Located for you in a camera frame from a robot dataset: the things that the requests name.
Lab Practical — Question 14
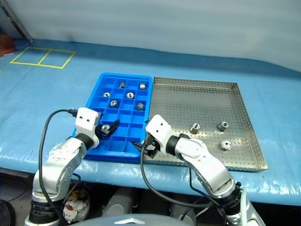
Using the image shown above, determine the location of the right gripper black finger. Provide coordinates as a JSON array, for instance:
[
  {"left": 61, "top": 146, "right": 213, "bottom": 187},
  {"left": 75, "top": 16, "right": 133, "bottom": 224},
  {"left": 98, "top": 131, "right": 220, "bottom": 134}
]
[
  {"left": 141, "top": 148, "right": 157, "bottom": 161},
  {"left": 130, "top": 140, "right": 144, "bottom": 152}
]

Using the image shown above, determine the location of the perforated steel tray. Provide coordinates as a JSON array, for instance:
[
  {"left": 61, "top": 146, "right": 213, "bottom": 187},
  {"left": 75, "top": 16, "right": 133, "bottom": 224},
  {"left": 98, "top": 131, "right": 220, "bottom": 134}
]
[{"left": 143, "top": 76, "right": 269, "bottom": 173}]

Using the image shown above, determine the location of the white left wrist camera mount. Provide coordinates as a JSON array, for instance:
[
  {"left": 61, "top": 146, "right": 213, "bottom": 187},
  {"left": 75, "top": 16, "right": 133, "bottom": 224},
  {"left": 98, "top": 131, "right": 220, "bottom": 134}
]
[{"left": 74, "top": 107, "right": 103, "bottom": 149}]

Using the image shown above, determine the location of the white right arm cable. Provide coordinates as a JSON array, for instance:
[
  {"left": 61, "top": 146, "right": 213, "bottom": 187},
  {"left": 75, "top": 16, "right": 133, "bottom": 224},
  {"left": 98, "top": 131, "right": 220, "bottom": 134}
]
[{"left": 236, "top": 182, "right": 250, "bottom": 226}]

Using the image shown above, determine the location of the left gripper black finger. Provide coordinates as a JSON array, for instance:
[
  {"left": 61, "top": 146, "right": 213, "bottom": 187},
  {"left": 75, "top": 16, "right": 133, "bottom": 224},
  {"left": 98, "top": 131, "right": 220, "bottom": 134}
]
[{"left": 106, "top": 120, "right": 121, "bottom": 137}]

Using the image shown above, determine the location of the grey rounded cylinder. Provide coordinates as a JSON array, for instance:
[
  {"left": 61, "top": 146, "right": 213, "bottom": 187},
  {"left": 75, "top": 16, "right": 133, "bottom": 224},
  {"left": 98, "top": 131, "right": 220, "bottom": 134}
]
[
  {"left": 169, "top": 202, "right": 198, "bottom": 226},
  {"left": 102, "top": 188, "right": 138, "bottom": 218}
]

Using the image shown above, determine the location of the yellow tape rectangle marking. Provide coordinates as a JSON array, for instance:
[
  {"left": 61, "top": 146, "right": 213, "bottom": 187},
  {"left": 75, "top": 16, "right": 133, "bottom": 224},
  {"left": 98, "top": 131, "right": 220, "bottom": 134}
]
[{"left": 9, "top": 46, "right": 76, "bottom": 70}]

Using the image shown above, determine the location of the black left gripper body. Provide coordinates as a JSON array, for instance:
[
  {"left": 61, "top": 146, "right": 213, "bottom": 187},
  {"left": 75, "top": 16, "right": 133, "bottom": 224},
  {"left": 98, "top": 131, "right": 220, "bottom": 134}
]
[{"left": 95, "top": 124, "right": 109, "bottom": 141}]

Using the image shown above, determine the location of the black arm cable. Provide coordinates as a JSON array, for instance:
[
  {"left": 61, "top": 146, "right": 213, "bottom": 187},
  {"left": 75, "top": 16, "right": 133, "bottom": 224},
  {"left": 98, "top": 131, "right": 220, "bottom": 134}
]
[
  {"left": 140, "top": 135, "right": 227, "bottom": 214},
  {"left": 38, "top": 107, "right": 82, "bottom": 226}
]

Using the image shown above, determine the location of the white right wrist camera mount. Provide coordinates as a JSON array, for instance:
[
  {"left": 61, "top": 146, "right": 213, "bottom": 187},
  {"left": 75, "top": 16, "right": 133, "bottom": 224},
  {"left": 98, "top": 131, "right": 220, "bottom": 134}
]
[{"left": 145, "top": 114, "right": 174, "bottom": 156}]

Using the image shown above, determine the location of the blue plastic compartment tray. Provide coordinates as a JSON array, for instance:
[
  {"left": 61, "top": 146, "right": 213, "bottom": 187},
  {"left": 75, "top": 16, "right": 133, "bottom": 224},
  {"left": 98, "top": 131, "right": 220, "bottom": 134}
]
[{"left": 82, "top": 72, "right": 154, "bottom": 163}]

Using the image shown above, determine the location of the red orange box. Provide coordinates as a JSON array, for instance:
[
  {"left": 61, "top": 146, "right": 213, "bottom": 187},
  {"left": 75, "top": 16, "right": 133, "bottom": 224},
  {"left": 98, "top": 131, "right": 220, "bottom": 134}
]
[{"left": 0, "top": 34, "right": 18, "bottom": 57}]

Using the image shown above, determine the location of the crumpled white paper waste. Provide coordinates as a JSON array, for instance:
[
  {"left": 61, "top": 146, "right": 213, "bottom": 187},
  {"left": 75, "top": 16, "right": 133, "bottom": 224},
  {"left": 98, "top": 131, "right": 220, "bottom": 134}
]
[{"left": 62, "top": 188, "right": 91, "bottom": 224}]

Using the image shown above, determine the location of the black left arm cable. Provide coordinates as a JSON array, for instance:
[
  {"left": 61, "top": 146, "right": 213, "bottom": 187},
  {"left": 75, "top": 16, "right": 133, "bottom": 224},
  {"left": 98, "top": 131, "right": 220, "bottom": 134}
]
[{"left": 38, "top": 107, "right": 82, "bottom": 226}]

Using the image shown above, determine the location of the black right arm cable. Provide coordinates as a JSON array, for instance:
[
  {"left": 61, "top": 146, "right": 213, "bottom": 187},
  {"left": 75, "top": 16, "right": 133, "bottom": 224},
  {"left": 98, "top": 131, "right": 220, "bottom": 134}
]
[{"left": 140, "top": 135, "right": 227, "bottom": 214}]

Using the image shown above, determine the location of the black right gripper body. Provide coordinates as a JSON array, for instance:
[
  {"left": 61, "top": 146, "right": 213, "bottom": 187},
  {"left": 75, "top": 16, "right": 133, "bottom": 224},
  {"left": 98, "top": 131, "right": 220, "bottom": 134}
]
[{"left": 142, "top": 133, "right": 162, "bottom": 156}]

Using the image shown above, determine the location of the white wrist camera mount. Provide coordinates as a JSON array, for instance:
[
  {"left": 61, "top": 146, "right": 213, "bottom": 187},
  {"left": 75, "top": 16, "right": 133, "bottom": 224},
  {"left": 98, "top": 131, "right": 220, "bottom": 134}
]
[
  {"left": 145, "top": 114, "right": 174, "bottom": 156},
  {"left": 74, "top": 107, "right": 103, "bottom": 149}
]

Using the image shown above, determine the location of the grey metal frame bar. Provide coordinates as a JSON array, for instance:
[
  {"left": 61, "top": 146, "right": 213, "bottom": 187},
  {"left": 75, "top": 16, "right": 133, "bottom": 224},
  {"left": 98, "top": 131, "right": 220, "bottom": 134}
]
[{"left": 0, "top": 0, "right": 34, "bottom": 43}]

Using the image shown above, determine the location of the silver robot torso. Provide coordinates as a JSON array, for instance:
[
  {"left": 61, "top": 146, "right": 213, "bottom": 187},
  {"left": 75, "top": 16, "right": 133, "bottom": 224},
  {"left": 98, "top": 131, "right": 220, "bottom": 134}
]
[{"left": 79, "top": 213, "right": 187, "bottom": 226}]

